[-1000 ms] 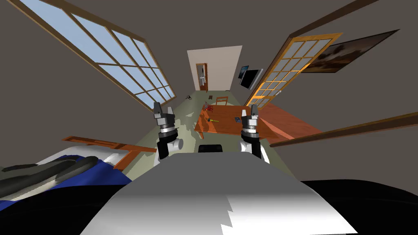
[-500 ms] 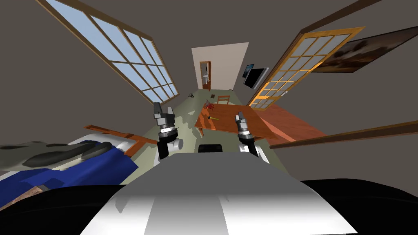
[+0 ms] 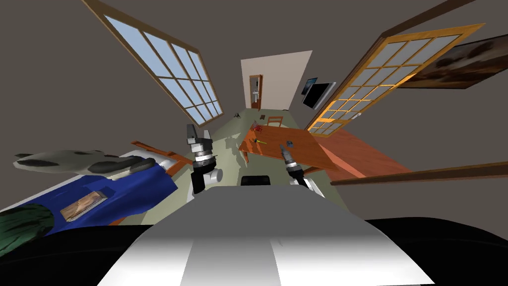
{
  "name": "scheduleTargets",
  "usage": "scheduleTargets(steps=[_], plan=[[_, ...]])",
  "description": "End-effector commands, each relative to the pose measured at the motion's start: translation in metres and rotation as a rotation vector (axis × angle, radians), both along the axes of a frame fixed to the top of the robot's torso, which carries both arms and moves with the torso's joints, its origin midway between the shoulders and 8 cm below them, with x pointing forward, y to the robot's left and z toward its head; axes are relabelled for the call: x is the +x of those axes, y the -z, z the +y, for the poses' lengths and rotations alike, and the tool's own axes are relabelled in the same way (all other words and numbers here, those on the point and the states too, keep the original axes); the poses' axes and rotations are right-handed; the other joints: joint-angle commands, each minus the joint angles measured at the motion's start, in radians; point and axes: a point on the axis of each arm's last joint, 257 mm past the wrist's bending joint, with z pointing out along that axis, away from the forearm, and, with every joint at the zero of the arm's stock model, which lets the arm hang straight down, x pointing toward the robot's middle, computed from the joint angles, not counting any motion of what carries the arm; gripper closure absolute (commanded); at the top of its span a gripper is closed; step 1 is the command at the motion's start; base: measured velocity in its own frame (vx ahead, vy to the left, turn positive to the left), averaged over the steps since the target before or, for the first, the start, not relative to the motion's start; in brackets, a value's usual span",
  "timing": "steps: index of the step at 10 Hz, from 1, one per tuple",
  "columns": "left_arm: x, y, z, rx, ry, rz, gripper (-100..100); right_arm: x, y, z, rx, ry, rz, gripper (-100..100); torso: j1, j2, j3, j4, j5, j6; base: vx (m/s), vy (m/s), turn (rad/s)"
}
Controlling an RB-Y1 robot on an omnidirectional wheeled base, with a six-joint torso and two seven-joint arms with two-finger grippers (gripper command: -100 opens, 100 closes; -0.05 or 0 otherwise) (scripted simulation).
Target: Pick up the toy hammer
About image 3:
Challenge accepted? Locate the dark framed wall picture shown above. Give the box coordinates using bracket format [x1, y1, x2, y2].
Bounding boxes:
[396, 34, 508, 90]

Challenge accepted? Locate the small dark wall picture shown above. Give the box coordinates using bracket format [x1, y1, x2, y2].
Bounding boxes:
[300, 77, 318, 96]

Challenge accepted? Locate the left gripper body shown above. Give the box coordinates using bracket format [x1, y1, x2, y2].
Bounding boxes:
[186, 134, 214, 155]

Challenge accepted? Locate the orange wooden table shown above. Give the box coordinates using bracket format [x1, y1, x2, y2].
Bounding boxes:
[238, 122, 339, 172]

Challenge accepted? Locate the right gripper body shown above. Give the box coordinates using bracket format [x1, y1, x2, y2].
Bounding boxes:
[279, 144, 295, 163]

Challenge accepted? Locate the brown wooden door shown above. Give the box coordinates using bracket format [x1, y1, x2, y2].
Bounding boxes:
[249, 73, 264, 112]

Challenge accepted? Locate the bed with blue cover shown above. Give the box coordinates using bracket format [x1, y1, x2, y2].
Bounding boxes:
[0, 141, 195, 258]

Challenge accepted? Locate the orange wooden glass-paned door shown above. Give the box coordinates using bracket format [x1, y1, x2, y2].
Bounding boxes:
[305, 23, 487, 138]

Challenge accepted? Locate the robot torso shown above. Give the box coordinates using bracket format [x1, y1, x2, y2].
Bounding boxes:
[97, 174, 436, 286]

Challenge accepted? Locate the large blue paned window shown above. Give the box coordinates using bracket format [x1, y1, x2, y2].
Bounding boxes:
[81, 0, 225, 128]

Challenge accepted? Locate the black wall television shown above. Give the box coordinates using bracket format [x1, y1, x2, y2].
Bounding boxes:
[302, 81, 336, 110]

